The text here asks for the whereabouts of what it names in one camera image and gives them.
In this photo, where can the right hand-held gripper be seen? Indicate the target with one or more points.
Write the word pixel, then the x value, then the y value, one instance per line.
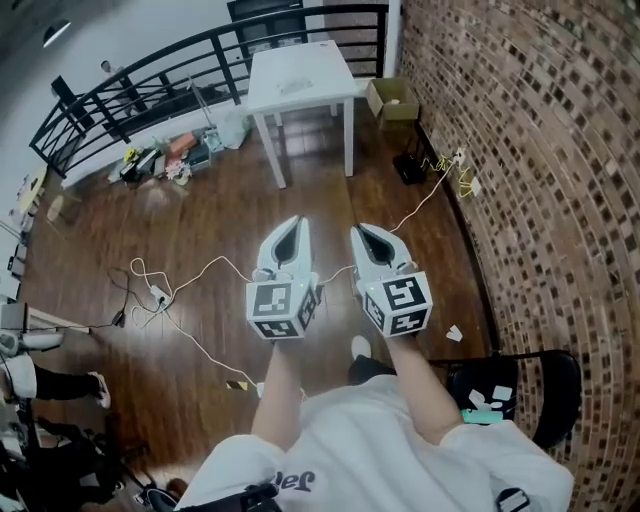
pixel 402 300

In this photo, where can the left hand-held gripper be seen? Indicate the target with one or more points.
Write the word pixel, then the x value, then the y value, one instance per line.
pixel 272 305

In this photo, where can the person's right forearm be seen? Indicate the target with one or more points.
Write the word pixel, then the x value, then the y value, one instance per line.
pixel 422 395

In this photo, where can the person's left forearm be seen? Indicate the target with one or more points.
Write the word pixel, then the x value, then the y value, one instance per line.
pixel 280 395

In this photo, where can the person's white shoe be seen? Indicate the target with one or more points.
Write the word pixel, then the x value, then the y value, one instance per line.
pixel 361 347

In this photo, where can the black router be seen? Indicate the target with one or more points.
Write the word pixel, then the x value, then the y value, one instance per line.
pixel 409 169

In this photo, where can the white paper scrap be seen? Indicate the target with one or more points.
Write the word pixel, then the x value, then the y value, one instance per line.
pixel 454 333

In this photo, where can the person's black trouser leg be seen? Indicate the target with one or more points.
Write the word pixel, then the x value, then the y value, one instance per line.
pixel 370 371

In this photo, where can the white power adapter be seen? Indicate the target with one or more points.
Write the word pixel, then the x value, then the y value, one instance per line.
pixel 474 186

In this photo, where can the clear plastic bag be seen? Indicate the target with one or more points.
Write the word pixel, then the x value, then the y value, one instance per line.
pixel 235 130

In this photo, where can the white power strip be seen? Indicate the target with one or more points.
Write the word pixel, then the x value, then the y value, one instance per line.
pixel 159 294

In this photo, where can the white plug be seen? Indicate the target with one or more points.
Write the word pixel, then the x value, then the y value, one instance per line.
pixel 260 390

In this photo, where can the yellow black tape strip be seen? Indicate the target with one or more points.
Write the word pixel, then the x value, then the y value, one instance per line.
pixel 236 385

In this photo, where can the pile of assorted clutter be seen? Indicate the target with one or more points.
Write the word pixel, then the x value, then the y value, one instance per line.
pixel 165 155

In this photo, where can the open cardboard box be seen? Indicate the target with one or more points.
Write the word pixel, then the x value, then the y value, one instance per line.
pixel 392 102

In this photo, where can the white paper pieces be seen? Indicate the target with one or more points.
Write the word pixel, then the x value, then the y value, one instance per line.
pixel 492 396

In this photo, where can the white square table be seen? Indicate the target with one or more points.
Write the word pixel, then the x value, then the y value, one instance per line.
pixel 300 70

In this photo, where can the teal flat packet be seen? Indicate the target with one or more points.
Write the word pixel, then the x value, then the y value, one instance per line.
pixel 481 416

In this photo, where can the person's white shirt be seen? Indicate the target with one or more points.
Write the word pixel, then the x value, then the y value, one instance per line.
pixel 380 465

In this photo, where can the black folding chair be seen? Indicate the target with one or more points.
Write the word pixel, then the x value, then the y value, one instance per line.
pixel 545 395

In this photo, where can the black framed door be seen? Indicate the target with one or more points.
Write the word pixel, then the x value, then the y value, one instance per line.
pixel 265 30

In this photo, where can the black metal railing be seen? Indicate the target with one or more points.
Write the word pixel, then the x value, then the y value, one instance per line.
pixel 150 65

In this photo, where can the round wooden stool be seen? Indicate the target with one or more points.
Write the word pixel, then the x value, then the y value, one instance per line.
pixel 56 207

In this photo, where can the round yellow table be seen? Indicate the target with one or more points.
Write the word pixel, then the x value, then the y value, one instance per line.
pixel 34 187

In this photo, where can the black equipment heap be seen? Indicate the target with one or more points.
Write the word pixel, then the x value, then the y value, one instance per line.
pixel 60 465

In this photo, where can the white ceiling lamp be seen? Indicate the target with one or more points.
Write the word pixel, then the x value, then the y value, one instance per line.
pixel 56 32

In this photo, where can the white wall socket strip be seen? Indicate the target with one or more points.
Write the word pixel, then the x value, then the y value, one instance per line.
pixel 459 155

